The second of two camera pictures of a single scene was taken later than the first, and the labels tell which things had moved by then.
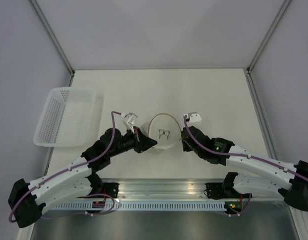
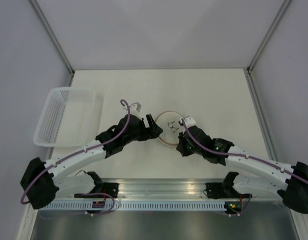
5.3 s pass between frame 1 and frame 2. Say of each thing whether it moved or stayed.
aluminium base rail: stayed
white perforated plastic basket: stayed
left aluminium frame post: stayed
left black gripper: moved
